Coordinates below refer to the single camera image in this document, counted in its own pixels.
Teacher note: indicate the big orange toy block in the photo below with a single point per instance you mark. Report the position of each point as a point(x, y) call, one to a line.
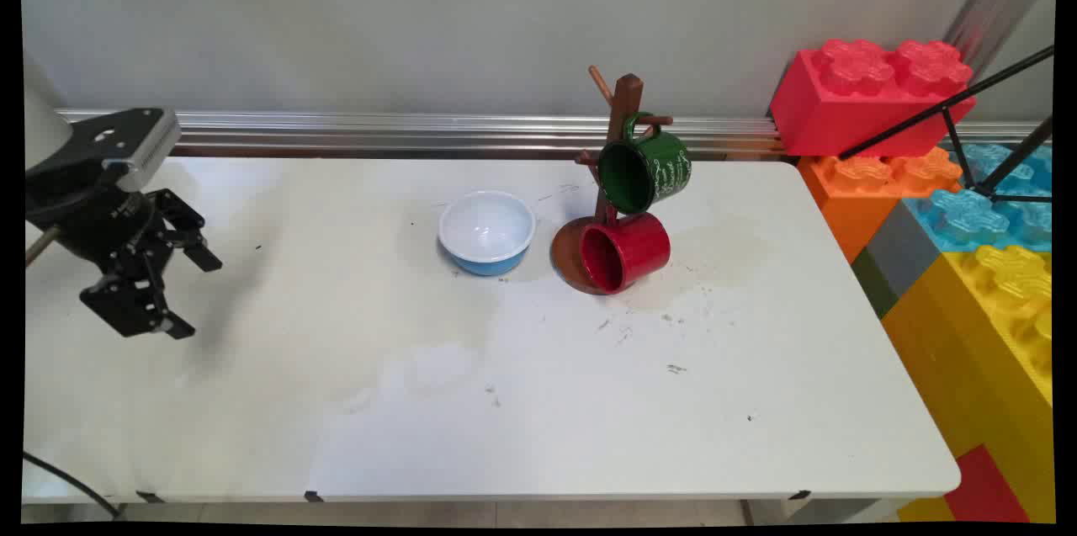
point(841, 199)

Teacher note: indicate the big yellow toy block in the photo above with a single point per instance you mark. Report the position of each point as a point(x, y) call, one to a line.
point(968, 334)

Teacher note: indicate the aluminium wall rail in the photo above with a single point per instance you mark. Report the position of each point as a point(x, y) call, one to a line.
point(421, 132)

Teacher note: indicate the black table edge clip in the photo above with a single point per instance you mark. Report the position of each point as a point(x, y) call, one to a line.
point(798, 494)
point(149, 496)
point(313, 496)

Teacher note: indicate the green enamel mug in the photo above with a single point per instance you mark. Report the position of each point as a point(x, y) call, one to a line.
point(665, 166)

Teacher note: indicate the big blue toy block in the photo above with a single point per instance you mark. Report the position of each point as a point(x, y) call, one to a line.
point(959, 216)

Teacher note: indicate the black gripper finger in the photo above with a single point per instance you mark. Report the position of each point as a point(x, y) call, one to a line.
point(189, 225)
point(126, 305)

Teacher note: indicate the brown wooden mug tree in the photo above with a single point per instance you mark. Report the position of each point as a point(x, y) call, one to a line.
point(627, 98)

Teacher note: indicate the black tripod legs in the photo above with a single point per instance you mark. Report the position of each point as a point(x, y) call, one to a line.
point(925, 111)

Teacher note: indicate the big dark green toy block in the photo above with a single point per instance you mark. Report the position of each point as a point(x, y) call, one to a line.
point(875, 288)

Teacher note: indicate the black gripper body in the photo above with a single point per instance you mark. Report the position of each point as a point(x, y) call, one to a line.
point(88, 220)

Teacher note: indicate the big grey toy block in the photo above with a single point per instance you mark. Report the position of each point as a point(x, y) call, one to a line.
point(900, 254)

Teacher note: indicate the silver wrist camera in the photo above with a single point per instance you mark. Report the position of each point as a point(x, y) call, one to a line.
point(156, 149)

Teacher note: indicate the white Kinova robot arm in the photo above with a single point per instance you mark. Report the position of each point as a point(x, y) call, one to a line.
point(42, 124)

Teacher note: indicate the white and blue bowl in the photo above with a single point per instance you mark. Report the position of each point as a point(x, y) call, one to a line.
point(486, 229)

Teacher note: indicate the big red toy block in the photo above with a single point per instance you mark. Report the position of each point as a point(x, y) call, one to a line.
point(824, 107)

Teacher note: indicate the red enamel mug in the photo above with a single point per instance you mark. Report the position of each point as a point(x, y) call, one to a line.
point(639, 250)

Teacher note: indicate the flat red toy block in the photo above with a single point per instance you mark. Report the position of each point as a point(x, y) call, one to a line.
point(989, 490)

